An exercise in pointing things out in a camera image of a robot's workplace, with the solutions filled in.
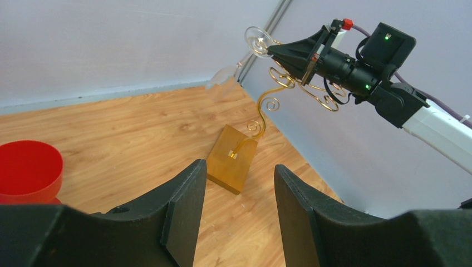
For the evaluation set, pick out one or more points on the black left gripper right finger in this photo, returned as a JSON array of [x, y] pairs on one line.
[[317, 230]]

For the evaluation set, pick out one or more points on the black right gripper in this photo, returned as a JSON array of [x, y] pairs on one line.
[[315, 56]]

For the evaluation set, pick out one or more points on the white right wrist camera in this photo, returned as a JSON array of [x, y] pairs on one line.
[[336, 31]]

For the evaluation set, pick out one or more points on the clear wine glass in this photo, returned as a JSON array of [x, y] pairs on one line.
[[226, 79]]

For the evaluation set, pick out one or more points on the red wine glass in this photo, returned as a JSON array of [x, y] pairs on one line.
[[31, 173]]

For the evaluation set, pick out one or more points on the wooden rack base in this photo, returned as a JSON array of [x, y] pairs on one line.
[[230, 159]]

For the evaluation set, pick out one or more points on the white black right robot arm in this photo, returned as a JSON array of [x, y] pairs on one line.
[[381, 145]]

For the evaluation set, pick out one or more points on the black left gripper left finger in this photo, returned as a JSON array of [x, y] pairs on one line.
[[158, 228]]

